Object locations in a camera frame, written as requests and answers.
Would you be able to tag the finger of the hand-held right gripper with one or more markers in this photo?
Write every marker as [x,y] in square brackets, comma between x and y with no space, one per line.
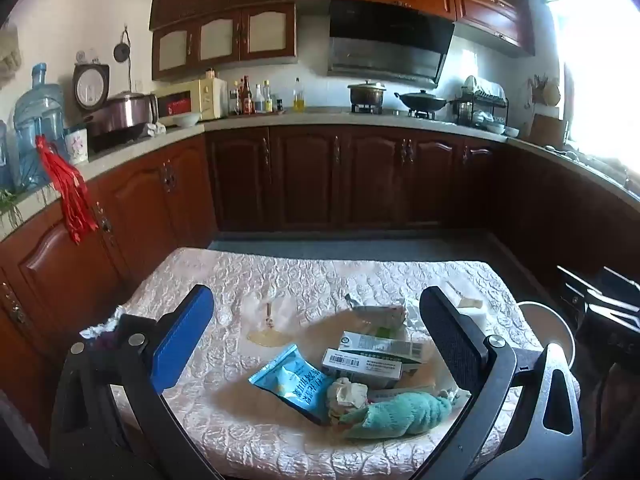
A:
[617,285]
[572,290]

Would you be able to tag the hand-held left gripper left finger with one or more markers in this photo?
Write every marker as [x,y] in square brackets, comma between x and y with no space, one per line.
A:
[182,340]

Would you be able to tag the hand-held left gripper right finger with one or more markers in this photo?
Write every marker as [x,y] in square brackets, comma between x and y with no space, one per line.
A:
[450,340]

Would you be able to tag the white bin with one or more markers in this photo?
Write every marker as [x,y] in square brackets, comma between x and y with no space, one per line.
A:
[545,325]

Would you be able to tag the green and white carton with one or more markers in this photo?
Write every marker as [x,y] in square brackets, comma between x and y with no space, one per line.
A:
[380,345]

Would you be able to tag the grey foil wrapper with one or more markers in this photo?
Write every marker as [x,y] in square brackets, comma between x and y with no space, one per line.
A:
[380,315]

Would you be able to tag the teal cloth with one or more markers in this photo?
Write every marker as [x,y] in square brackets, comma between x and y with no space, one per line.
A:
[400,410]

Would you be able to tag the white barcode box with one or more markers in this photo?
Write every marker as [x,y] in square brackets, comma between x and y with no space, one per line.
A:
[360,362]

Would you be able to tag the tissue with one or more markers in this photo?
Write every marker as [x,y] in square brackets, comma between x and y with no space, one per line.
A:
[347,392]

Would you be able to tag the blue snack packet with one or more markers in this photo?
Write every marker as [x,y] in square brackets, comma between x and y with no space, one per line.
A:
[295,380]

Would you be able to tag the crumpled white plastic bag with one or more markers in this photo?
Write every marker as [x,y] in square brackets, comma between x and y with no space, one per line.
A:
[97,329]

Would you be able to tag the wooden cutting board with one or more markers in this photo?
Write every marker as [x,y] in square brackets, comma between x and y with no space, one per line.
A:
[547,130]

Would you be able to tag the small white bowl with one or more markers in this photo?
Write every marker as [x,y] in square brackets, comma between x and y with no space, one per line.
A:
[511,131]

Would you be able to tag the pale blue bowl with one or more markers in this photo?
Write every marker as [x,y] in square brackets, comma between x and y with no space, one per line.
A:
[496,128]

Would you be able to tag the red tassel knot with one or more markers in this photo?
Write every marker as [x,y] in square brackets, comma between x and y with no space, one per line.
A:
[67,185]

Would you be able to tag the black dish rack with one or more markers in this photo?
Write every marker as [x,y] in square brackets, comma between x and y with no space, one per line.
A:
[480,105]

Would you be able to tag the wooden base cabinets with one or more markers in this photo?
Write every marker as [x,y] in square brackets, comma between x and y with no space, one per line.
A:
[310,175]

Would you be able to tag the white rag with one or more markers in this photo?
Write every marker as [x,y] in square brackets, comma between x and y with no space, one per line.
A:
[156,129]

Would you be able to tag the flower print mug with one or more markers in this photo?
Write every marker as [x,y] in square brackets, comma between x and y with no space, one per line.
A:
[76,145]

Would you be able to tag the green plant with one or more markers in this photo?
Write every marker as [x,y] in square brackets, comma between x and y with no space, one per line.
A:
[7,200]

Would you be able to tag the bright window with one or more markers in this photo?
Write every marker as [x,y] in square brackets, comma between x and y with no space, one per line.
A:
[600,60]

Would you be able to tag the gas stove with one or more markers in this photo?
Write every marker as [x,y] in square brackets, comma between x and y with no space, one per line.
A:
[415,114]

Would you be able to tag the silver rice cooker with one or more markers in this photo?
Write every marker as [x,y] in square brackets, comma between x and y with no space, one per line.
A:
[122,112]

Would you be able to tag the cream microwave oven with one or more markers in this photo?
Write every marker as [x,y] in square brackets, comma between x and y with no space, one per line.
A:
[187,100]

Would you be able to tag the black wok with lid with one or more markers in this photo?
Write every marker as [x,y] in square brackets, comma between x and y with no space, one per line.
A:
[422,101]

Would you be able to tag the small condiment bottle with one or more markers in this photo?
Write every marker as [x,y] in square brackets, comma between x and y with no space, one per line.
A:
[234,102]

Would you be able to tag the red sauce bottle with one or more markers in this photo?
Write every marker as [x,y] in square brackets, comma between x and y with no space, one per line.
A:
[247,100]

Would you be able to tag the clear condiment bottle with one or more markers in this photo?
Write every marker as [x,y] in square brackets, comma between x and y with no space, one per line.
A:
[259,102]

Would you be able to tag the yellow label condiment bottle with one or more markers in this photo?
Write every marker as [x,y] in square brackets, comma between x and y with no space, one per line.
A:
[268,101]

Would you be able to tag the metal cooking pot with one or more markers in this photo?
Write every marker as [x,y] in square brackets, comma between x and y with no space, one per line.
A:
[367,94]

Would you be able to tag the blue water jug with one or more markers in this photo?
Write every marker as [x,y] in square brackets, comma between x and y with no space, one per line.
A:
[37,120]

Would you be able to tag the cooking oil bottle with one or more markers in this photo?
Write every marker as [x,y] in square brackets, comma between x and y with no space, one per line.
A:
[298,100]

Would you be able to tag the round dial kitchen scale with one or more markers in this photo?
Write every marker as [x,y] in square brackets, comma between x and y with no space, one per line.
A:
[90,85]

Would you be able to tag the hanging black ladle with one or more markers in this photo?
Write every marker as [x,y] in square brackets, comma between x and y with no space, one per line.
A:
[121,51]

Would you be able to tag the black range hood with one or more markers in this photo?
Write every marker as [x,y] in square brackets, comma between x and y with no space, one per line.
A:
[385,35]

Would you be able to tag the wall utensil holder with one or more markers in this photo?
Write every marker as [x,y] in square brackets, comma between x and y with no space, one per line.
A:
[547,92]

